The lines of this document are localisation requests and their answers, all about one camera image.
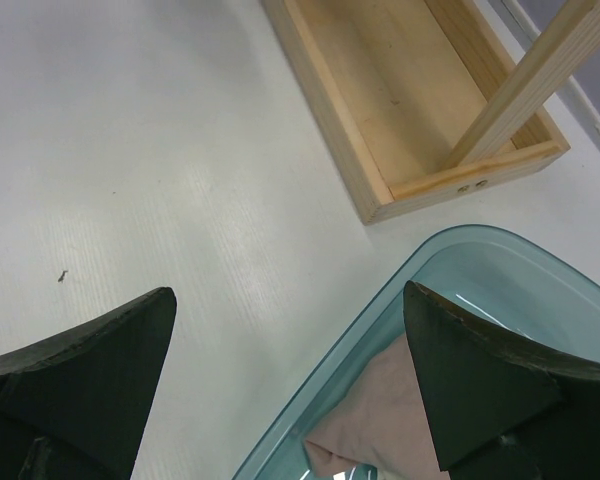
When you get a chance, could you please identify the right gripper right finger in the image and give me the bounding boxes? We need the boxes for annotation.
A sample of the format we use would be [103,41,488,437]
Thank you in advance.
[403,281,600,479]

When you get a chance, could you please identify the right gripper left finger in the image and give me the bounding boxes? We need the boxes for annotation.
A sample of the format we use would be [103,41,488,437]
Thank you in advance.
[0,287,177,479]

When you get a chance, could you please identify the pink mauve underwear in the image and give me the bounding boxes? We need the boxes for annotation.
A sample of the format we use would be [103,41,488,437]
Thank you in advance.
[304,334,449,480]

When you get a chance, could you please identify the teal plastic basin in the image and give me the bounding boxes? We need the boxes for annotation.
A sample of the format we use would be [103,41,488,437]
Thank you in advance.
[234,224,600,479]

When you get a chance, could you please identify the wooden clothes rack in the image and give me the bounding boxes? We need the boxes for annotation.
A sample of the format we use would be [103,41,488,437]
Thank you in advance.
[264,1,600,224]

